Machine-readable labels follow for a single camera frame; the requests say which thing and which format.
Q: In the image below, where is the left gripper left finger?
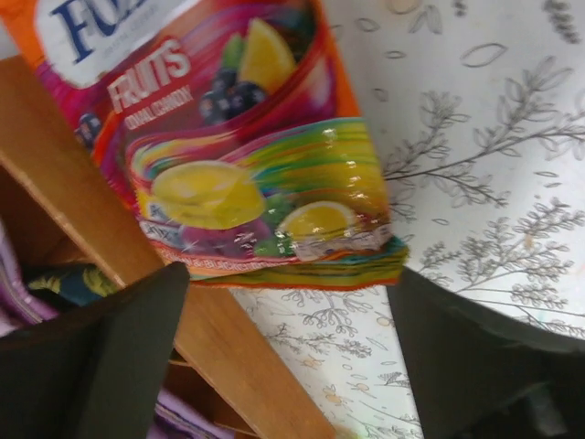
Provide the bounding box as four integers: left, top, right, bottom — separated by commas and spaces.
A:
1, 262, 189, 438

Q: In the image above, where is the wooden organizer tray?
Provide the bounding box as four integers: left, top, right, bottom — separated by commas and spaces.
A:
1, 57, 336, 438

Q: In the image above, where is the pink folded cloth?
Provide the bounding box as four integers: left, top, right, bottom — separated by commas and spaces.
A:
1, 229, 226, 438

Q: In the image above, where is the dark patterned cloth in tray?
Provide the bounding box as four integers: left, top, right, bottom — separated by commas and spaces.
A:
24, 263, 119, 311

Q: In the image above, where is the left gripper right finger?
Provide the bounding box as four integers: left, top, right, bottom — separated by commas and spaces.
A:
388, 269, 584, 438

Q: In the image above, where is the orange candy bag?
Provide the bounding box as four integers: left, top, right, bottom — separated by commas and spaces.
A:
1, 1, 408, 290

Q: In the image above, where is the floral table mat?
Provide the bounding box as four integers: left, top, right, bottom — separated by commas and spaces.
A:
234, 1, 584, 438

